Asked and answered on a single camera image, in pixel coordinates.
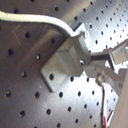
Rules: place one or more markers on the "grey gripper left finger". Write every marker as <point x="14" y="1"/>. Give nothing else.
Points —
<point x="106" y="75"/>

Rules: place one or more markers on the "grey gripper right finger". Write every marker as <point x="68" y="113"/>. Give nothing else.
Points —
<point x="118" y="54"/>

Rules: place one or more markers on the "grey cable routing clip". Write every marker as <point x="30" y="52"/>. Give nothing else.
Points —
<point x="66" y="61"/>

